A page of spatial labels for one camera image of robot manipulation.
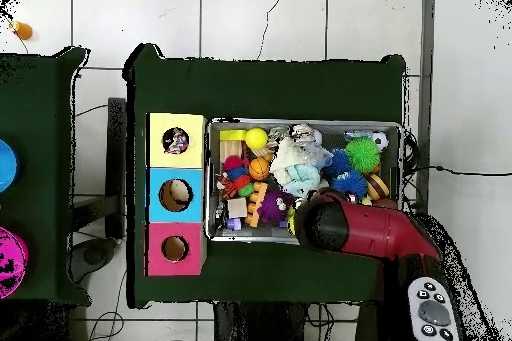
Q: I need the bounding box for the small orange floor object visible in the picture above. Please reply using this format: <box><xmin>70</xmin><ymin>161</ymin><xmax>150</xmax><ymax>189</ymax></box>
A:
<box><xmin>8</xmin><ymin>20</ymin><xmax>34</xmax><ymax>41</ymax></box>

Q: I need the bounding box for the plain yellow ball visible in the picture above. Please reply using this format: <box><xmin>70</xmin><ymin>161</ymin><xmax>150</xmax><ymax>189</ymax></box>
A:
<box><xmin>244</xmin><ymin>127</ymin><xmax>269</xmax><ymax>151</ymax></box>

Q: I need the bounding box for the magenta bowl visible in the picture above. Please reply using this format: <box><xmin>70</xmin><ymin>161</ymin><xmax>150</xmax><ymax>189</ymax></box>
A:
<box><xmin>0</xmin><ymin>226</ymin><xmax>29</xmax><ymax>300</ymax></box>

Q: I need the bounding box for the small blue spiky puffer ball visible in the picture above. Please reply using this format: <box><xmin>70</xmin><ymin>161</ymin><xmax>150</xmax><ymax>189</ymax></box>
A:
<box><xmin>323</xmin><ymin>148</ymin><xmax>353</xmax><ymax>179</ymax></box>

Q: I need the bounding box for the cream knitted cloth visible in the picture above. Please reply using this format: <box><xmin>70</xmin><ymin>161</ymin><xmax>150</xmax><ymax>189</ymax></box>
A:
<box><xmin>269</xmin><ymin>136</ymin><xmax>317</xmax><ymax>186</ymax></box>

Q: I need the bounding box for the black frame beside table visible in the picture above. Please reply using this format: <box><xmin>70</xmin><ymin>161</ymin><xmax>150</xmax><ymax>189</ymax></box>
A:
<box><xmin>70</xmin><ymin>96</ymin><xmax>128</xmax><ymax>283</ymax></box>

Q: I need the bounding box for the mint green knitted cloth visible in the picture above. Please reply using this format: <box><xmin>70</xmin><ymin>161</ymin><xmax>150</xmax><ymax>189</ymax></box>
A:
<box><xmin>281</xmin><ymin>164</ymin><xmax>321</xmax><ymax>198</ymax></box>

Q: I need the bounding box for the dark green side table cloth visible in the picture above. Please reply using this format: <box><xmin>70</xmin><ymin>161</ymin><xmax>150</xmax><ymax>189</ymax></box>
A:
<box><xmin>0</xmin><ymin>46</ymin><xmax>91</xmax><ymax>304</ymax></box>

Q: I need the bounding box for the blue bowl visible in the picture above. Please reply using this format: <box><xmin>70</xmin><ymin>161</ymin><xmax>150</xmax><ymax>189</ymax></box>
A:
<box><xmin>0</xmin><ymin>138</ymin><xmax>20</xmax><ymax>194</ymax></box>

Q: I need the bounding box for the wooden box with three holes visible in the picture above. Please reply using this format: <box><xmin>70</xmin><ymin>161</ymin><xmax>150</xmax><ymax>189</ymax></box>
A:
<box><xmin>144</xmin><ymin>111</ymin><xmax>209</xmax><ymax>277</ymax></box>

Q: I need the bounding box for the black floor cable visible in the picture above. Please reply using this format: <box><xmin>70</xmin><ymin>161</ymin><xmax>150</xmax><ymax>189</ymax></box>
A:
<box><xmin>401</xmin><ymin>164</ymin><xmax>512</xmax><ymax>177</ymax></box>

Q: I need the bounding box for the silver drink can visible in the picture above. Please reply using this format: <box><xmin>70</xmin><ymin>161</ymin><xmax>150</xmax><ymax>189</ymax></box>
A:
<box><xmin>288</xmin><ymin>122</ymin><xmax>321</xmax><ymax>144</ymax></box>

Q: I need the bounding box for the green spiky puffer ball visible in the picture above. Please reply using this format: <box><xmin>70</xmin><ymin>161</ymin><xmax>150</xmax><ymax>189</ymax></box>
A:
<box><xmin>344</xmin><ymin>136</ymin><xmax>381</xmax><ymax>175</ymax></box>

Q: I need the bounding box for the confetti print cloth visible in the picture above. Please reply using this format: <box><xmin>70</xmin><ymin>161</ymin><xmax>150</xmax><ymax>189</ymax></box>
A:
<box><xmin>162</xmin><ymin>127</ymin><xmax>191</xmax><ymax>155</ymax></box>

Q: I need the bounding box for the orange toy basketball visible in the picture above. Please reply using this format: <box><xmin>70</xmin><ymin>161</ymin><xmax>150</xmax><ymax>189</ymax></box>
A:
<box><xmin>248</xmin><ymin>156</ymin><xmax>272</xmax><ymax>181</ymax></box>

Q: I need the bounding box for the shallow wire mesh bin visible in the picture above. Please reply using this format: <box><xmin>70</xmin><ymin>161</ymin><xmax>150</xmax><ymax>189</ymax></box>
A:
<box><xmin>204</xmin><ymin>117</ymin><xmax>403</xmax><ymax>245</ymax></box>

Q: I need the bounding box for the purple spiky monster toy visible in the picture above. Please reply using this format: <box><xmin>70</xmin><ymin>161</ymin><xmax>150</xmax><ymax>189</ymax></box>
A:
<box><xmin>256</xmin><ymin>188</ymin><xmax>296</xmax><ymax>224</ymax></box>

